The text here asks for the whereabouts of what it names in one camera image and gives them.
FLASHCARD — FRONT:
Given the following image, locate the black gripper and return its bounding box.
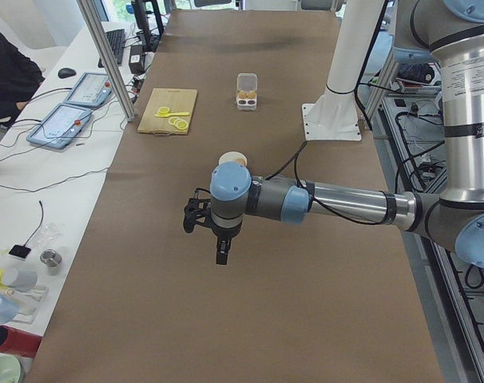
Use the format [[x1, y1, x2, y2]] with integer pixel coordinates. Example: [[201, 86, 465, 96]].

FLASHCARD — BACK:
[[212, 227, 239, 266]]

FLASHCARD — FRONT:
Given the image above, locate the clear plastic egg box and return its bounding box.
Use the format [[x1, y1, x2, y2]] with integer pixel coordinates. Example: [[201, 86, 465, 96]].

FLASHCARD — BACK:
[[236, 73, 258, 111]]

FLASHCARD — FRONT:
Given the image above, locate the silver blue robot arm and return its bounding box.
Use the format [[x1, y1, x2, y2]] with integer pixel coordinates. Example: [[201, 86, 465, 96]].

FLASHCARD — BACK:
[[210, 1, 484, 268]]

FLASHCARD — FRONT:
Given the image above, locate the white round bowl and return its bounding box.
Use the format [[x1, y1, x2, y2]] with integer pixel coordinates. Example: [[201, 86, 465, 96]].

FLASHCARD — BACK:
[[218, 151, 248, 167]]

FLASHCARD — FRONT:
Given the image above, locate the lemon slice stack front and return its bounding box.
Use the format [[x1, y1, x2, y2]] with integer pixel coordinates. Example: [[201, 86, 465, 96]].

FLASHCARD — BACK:
[[173, 119, 188, 131]]

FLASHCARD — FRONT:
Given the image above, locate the yellow toy knife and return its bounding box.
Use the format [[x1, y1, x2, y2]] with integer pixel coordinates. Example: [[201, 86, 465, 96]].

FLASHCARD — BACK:
[[155, 106, 190, 118]]

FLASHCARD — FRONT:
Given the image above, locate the wooden cutting board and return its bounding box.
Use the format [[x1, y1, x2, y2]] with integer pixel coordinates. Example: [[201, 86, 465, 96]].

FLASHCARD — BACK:
[[137, 88, 198, 136]]

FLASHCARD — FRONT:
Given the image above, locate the small steel cup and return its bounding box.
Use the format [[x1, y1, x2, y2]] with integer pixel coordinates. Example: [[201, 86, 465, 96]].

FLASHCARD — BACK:
[[40, 249, 62, 275]]

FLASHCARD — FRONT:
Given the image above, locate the blue teach pendant near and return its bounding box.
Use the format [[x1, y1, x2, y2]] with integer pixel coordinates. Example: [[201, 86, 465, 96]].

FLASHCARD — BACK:
[[26, 103, 93, 150]]

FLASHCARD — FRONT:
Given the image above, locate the blue teach pendant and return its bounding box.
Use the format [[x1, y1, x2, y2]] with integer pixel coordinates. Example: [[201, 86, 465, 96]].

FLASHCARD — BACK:
[[26, 103, 93, 150], [64, 72, 112, 109]]

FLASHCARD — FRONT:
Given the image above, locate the black square pad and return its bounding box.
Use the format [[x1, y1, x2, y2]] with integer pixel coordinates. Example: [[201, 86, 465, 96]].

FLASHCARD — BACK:
[[8, 244, 31, 260]]

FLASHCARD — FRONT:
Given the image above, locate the black power adapter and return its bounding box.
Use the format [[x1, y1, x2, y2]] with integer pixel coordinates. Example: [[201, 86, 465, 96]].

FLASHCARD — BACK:
[[129, 44, 146, 75]]

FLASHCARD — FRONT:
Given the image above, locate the clear cup tray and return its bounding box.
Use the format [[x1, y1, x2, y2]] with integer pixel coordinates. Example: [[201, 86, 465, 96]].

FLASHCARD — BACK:
[[7, 285, 49, 325]]

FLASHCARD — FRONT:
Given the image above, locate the blue teach pendant far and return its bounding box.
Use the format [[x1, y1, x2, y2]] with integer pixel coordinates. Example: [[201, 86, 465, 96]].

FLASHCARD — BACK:
[[64, 72, 112, 109]]

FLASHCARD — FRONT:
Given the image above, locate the grey plastic cup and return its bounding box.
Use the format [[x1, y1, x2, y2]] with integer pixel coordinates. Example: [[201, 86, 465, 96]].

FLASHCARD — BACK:
[[1, 268, 38, 292]]

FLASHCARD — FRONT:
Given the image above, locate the light blue plastic cup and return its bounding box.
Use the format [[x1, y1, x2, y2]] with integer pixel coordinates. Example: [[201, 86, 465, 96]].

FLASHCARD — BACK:
[[0, 295, 19, 325]]

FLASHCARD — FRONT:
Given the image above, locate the black keyboard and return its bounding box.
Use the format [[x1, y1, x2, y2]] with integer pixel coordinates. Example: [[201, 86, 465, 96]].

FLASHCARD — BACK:
[[105, 29, 125, 66]]

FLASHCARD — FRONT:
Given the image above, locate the black computer mouse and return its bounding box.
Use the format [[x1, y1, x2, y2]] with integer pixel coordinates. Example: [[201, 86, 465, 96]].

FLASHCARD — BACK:
[[58, 67, 77, 79]]

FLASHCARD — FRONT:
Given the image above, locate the red cylinder can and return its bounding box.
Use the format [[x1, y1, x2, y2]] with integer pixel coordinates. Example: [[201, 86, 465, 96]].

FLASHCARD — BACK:
[[0, 325, 42, 358]]

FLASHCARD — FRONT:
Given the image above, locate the green bowl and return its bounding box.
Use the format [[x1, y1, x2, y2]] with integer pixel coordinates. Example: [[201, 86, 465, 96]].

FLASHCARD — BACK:
[[0, 355, 25, 383]]

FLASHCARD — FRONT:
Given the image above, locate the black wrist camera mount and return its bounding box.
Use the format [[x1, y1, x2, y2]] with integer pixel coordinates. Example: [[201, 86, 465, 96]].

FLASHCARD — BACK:
[[183, 188, 212, 234]]

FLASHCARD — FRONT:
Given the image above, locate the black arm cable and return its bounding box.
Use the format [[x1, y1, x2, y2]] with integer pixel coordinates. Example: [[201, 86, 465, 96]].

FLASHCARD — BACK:
[[261, 140, 391, 225]]

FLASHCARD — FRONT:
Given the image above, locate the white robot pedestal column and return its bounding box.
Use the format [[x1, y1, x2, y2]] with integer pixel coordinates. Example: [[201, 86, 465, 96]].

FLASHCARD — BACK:
[[302, 0, 387, 141]]

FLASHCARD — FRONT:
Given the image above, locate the aluminium frame post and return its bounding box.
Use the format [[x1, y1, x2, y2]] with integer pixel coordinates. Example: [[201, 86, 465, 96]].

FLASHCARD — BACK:
[[77, 0, 136, 122]]

